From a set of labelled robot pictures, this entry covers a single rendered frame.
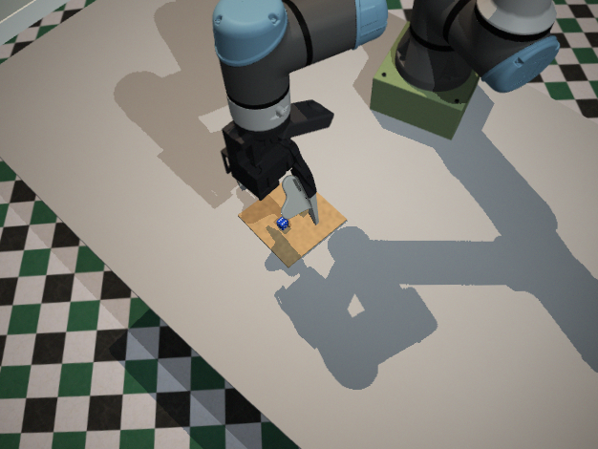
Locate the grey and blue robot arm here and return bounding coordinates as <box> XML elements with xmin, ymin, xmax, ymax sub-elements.
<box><xmin>212</xmin><ymin>0</ymin><xmax>560</xmax><ymax>139</ymax></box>

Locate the tan square mat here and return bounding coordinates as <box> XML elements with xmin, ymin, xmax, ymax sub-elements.
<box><xmin>238</xmin><ymin>183</ymin><xmax>347</xmax><ymax>267</ymax></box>

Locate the blue die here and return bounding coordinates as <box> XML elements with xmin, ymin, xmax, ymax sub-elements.
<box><xmin>276</xmin><ymin>217</ymin><xmax>288</xmax><ymax>230</ymax></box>

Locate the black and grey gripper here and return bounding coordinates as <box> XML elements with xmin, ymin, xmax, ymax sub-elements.
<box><xmin>221</xmin><ymin>112</ymin><xmax>319</xmax><ymax>225</ymax></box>

